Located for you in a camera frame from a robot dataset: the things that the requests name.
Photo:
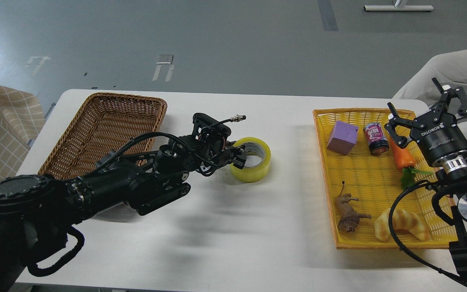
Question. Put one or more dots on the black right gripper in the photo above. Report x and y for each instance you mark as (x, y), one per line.
(435, 132)

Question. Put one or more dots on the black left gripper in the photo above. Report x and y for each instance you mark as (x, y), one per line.
(220, 152)

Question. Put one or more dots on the yellow tape roll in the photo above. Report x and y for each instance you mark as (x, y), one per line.
(254, 147)

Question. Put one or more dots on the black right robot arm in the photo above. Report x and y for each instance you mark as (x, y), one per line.
(450, 204)

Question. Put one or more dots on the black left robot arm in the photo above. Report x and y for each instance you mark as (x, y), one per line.
(38, 213)

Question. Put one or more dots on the orange toy carrot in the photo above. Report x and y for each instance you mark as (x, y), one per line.
(406, 163)

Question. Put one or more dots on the small purple drink can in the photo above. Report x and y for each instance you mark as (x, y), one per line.
(376, 139)

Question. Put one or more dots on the person in beige clothes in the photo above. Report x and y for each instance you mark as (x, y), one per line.
(449, 68)

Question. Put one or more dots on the yellow plastic basket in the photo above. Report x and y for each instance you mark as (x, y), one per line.
(375, 181)

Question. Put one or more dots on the purple foam cube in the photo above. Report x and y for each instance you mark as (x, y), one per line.
(343, 138)

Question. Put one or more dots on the toy croissant bread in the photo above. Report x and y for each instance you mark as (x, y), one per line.
(401, 220)

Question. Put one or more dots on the brown toy lion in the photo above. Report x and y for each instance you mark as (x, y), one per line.
(349, 217)

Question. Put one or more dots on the white metal stand base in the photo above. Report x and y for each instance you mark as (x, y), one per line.
(398, 6)

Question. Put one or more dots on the brown wicker basket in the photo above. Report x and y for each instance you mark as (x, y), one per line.
(104, 122)

